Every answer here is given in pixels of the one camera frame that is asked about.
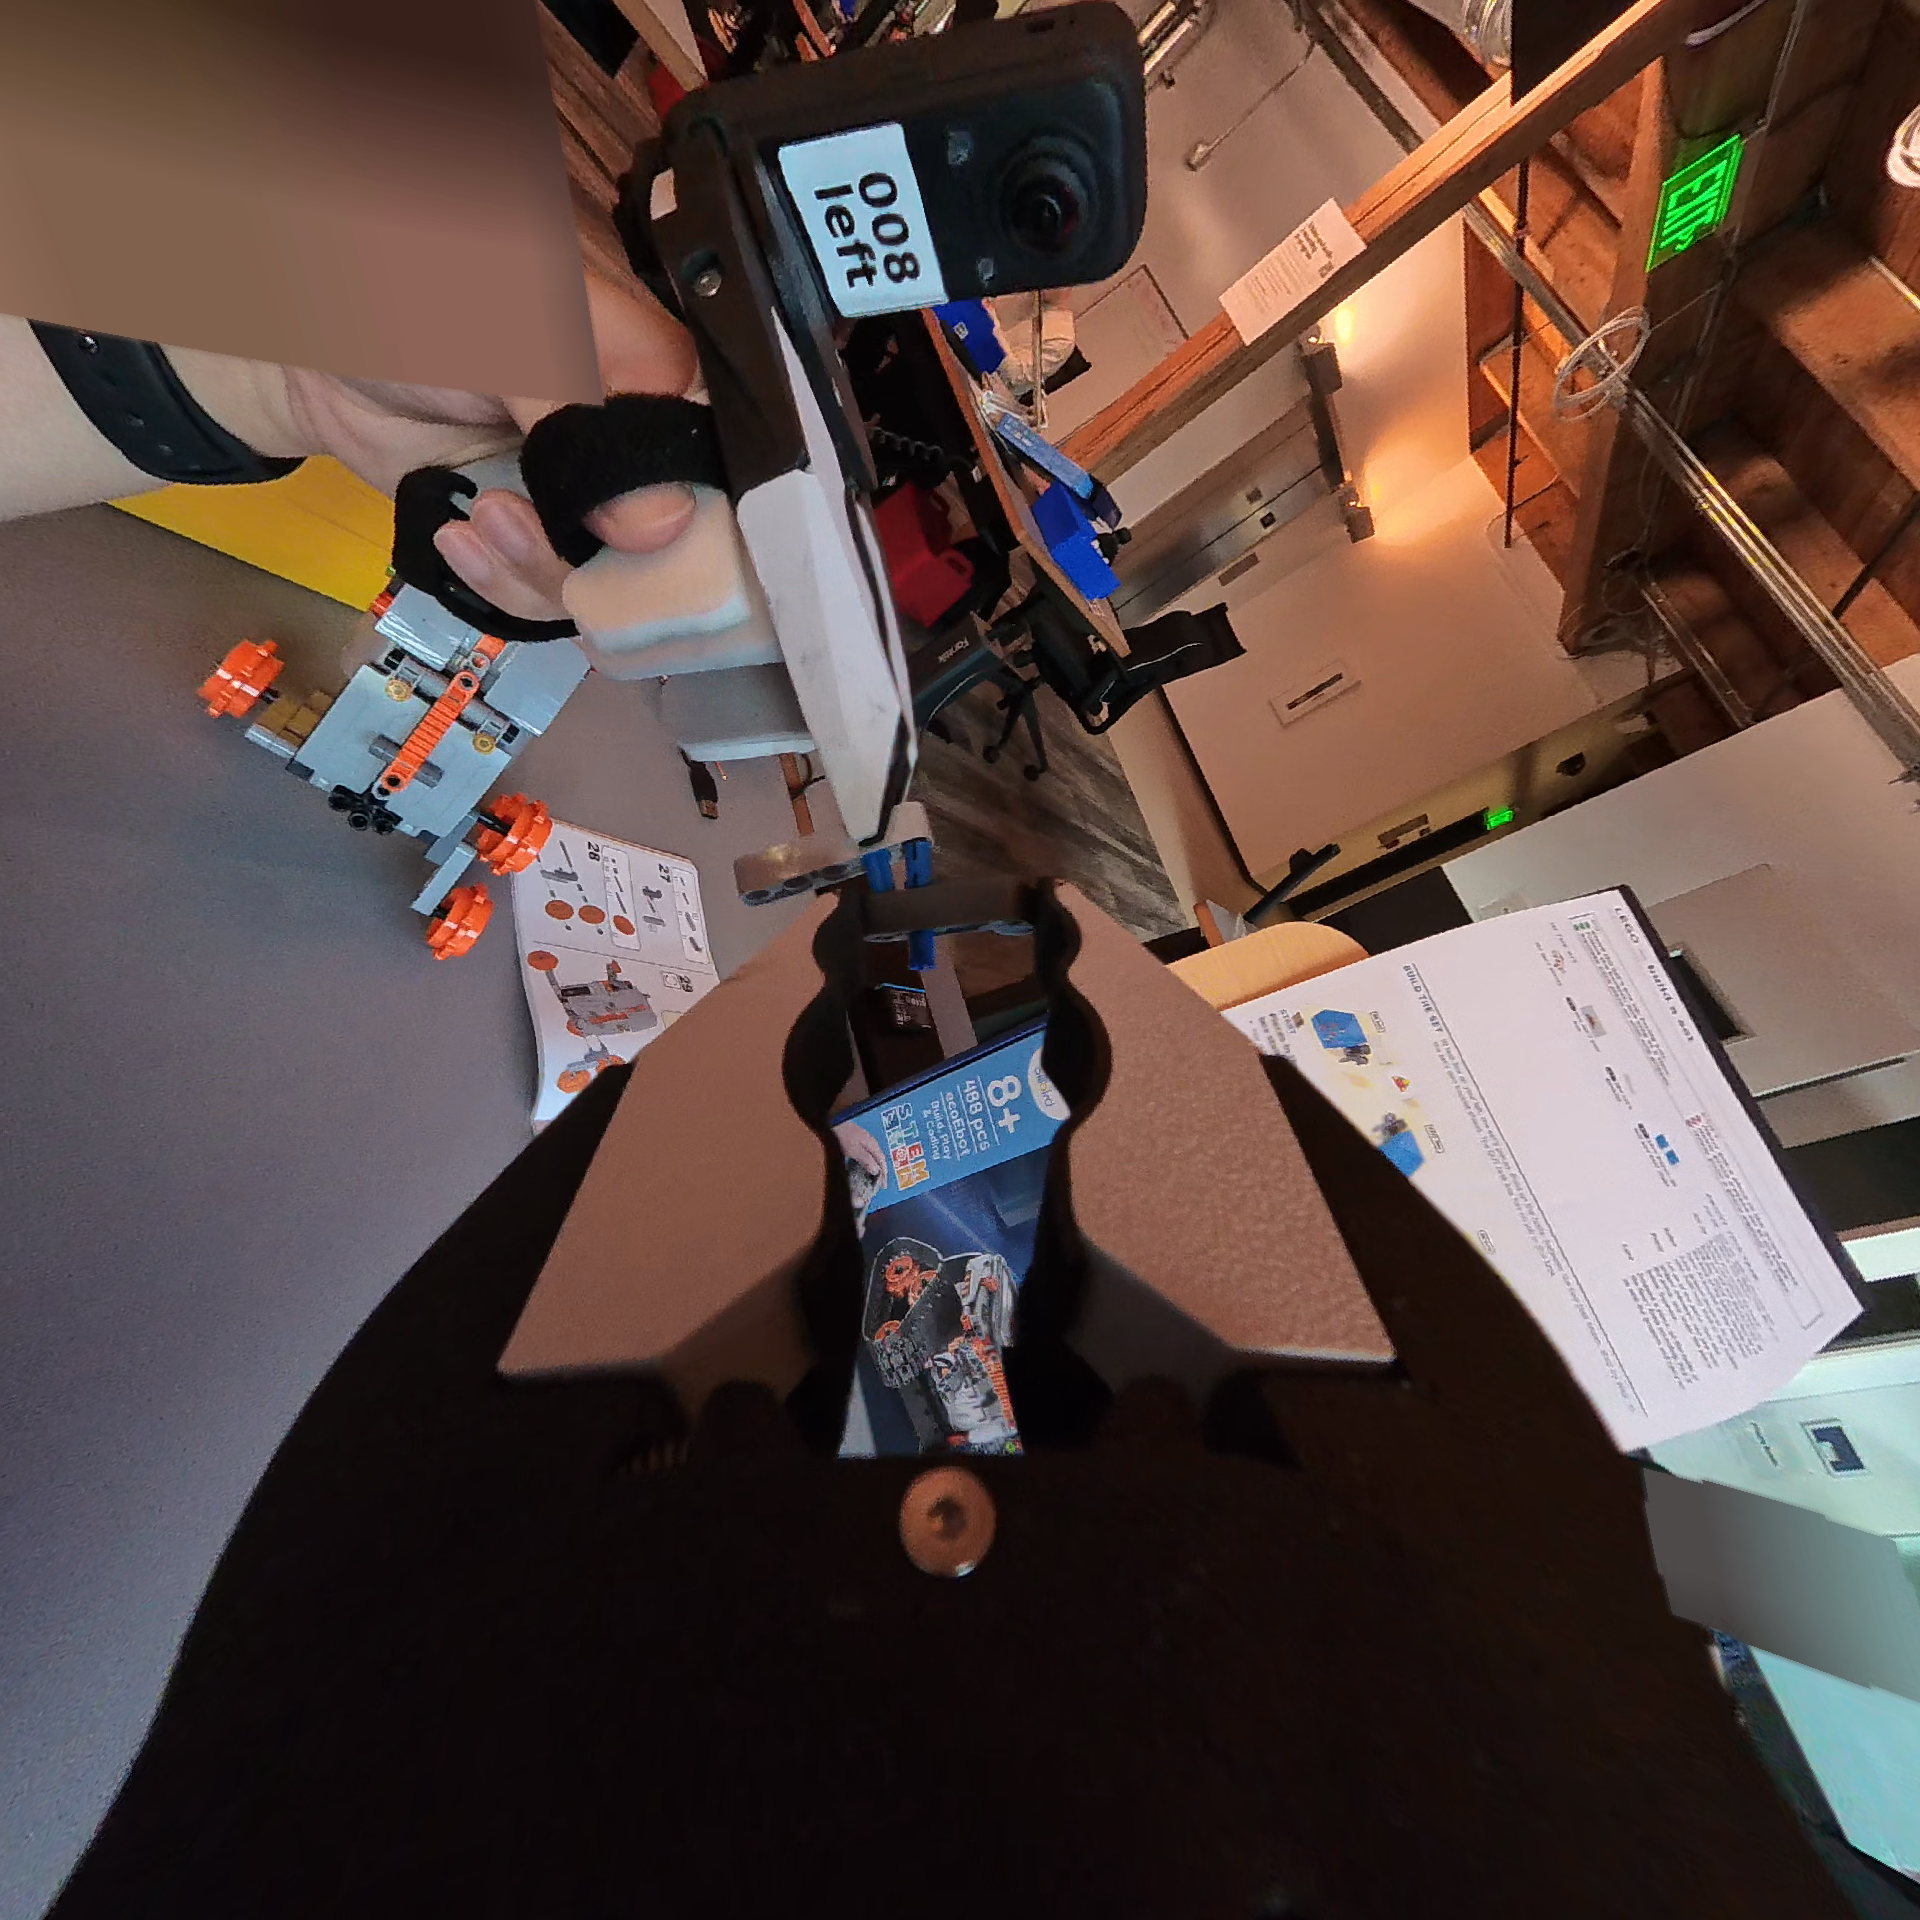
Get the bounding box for person's left hand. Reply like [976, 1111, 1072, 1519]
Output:
[287, 275, 712, 620]

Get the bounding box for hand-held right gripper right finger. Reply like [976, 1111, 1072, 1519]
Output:
[1025, 881, 1401, 1456]

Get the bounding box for blue robot kit box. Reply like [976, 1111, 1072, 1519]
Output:
[831, 1017, 1070, 1460]

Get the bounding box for red plastic bin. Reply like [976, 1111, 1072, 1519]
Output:
[871, 483, 980, 633]

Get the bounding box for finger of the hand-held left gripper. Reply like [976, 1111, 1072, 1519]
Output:
[739, 316, 922, 846]

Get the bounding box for open instruction manual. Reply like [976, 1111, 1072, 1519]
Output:
[510, 816, 722, 1134]

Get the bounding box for grey toy beam with holes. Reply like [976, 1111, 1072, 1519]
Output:
[862, 881, 1041, 1060]
[731, 836, 906, 905]

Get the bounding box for grey desk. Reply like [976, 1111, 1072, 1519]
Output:
[0, 502, 842, 1920]

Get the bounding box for person's left forearm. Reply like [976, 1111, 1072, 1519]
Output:
[0, 310, 310, 520]

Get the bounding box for white paper notice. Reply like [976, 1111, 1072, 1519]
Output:
[1219, 195, 1369, 347]

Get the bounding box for yellow plastic bin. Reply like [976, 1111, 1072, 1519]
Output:
[105, 455, 400, 615]

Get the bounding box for black office chair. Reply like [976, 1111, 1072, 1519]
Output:
[913, 598, 1056, 781]

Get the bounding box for tan wooden panel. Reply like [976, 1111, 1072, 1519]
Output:
[1171, 919, 1369, 1011]

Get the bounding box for grey and orange toy robot model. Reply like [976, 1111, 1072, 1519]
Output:
[199, 588, 590, 961]

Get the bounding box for black wristwatch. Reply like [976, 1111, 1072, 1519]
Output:
[27, 319, 310, 486]

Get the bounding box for wooden ceiling beam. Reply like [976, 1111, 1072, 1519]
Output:
[1049, 0, 1674, 484]

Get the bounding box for green exit sign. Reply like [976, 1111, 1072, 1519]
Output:
[1640, 129, 1751, 276]

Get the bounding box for blue plastic bin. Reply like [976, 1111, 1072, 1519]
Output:
[1027, 478, 1129, 600]

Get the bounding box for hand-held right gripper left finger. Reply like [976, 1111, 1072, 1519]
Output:
[496, 892, 874, 1456]

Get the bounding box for white printed paper sheet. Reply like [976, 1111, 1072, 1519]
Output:
[1223, 888, 1870, 1454]

